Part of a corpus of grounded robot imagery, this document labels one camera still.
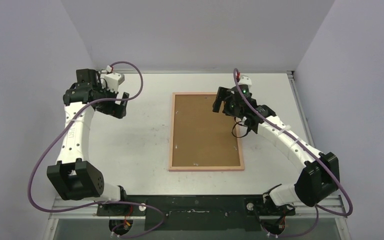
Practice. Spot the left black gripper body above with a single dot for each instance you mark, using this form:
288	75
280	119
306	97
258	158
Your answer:
109	107

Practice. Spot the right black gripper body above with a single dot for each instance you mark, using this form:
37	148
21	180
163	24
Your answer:
221	100

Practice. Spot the brown cardboard backing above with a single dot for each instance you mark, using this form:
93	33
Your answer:
205	132

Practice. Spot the pink picture frame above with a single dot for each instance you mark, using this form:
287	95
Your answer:
173	132

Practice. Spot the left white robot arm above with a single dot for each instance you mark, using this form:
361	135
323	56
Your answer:
73	176

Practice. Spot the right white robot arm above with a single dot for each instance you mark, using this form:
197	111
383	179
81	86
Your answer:
317	170

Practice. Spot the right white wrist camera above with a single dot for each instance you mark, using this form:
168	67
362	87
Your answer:
245	80

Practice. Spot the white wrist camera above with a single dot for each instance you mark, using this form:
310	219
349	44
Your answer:
245	80
113	81

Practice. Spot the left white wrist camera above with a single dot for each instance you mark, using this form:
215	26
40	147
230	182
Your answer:
113	81

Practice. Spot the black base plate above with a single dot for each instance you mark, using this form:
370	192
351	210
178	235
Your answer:
198	222

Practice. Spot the aluminium rail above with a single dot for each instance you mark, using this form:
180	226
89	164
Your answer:
79	212

